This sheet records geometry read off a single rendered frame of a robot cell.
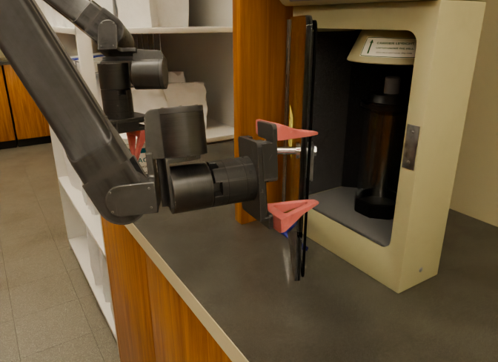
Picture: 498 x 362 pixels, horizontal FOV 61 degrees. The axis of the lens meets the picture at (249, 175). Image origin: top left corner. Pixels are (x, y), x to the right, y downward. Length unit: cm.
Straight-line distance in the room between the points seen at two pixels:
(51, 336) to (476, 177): 191
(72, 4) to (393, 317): 79
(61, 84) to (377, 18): 47
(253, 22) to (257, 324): 57
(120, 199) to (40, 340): 184
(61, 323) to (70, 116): 191
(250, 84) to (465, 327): 58
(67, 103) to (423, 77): 48
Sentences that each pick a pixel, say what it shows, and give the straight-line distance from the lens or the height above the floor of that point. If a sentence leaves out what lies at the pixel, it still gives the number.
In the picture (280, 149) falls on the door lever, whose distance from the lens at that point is 63.
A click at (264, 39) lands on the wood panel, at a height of 135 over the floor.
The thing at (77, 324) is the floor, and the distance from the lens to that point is 232.
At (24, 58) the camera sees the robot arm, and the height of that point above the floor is 135.
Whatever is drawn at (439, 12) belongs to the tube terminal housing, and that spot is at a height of 139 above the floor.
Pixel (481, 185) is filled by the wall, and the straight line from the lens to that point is 115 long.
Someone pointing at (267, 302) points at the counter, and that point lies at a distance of 74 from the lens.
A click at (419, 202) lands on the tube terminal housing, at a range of 73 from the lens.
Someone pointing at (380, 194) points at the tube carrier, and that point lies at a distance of 85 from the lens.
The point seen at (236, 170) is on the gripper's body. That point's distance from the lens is 51.
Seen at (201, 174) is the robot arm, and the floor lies 121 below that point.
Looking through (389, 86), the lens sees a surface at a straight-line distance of 83.
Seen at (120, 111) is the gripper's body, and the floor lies 122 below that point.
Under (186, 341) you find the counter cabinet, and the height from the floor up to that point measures 74.
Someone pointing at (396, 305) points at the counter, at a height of 94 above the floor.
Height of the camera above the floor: 138
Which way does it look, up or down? 20 degrees down
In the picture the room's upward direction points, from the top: straight up
